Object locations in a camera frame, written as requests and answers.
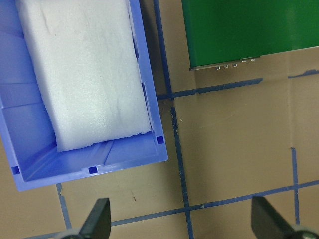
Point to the left blue plastic bin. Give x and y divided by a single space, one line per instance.
27 133

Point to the white foam bin liner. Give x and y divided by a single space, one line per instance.
86 69

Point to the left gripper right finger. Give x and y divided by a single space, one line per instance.
267 223

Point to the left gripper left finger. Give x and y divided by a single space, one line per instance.
96 226

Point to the green conveyor belt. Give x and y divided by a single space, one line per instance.
223 31

